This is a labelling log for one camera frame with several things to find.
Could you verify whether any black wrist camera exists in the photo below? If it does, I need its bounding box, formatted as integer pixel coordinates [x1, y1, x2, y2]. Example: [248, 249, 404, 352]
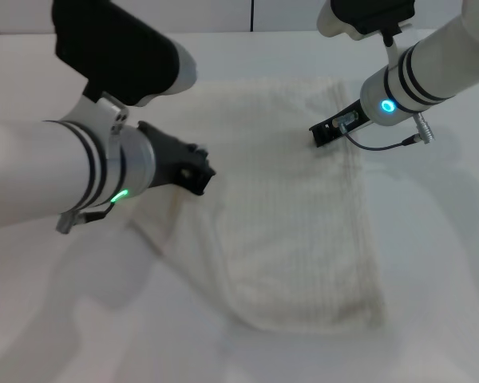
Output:
[316, 0, 417, 41]
[50, 0, 199, 108]

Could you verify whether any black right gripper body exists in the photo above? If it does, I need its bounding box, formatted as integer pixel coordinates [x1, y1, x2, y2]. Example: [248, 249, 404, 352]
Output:
[330, 97, 371, 132]

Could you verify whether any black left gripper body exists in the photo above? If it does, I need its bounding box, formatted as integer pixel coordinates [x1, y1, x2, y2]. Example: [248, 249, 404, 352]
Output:
[137, 120, 197, 189]

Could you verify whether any white ribbed towel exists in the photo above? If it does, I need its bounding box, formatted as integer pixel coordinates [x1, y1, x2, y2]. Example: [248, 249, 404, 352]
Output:
[127, 77, 386, 333]

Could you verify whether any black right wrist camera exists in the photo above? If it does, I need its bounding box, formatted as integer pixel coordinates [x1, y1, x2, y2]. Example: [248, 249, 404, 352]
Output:
[316, 0, 417, 41]

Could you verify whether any grey right gripper cable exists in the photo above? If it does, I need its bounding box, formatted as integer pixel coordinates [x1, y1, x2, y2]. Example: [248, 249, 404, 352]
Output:
[332, 111, 437, 152]

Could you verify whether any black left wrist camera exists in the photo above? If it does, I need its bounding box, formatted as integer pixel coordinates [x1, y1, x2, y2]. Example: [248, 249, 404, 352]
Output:
[50, 0, 199, 108]

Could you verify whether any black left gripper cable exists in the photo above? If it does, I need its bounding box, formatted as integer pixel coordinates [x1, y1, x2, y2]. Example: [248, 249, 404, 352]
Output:
[55, 198, 118, 235]

